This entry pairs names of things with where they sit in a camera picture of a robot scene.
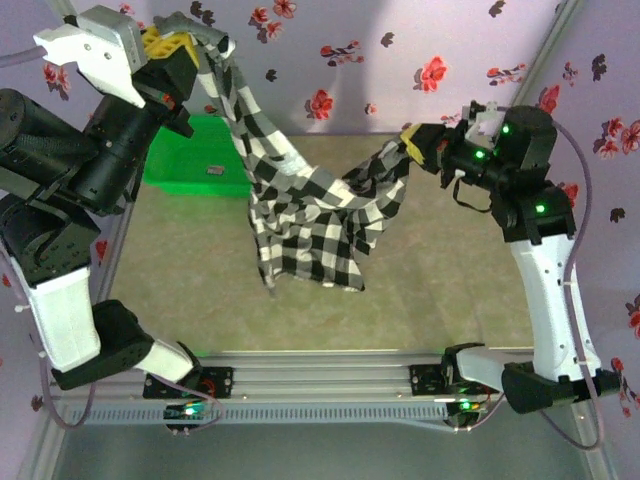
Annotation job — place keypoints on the black white checkered shirt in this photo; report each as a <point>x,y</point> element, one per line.
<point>310,215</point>

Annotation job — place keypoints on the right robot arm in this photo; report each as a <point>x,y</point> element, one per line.
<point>545,300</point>

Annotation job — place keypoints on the green plastic basket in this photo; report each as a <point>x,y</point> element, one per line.
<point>190,160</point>

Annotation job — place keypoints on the small label sticker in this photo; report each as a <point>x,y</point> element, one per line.
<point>215,171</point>

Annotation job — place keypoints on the right controller circuit board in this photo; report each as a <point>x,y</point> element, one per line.
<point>467,406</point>

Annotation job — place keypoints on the controller circuit board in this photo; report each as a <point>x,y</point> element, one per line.
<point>187,411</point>
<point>467,406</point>

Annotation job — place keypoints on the left controller circuit board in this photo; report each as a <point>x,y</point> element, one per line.
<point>187,411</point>

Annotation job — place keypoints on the aluminium frame post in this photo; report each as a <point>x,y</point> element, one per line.
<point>550,47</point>

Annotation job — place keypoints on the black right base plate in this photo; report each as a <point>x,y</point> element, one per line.
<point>425,380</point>

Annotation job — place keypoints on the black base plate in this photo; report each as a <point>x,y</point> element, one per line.
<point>220,382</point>
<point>425,380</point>

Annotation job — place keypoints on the aluminium mounting rail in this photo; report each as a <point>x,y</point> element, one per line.
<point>320,372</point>

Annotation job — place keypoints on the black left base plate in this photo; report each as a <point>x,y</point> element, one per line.
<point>220,382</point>

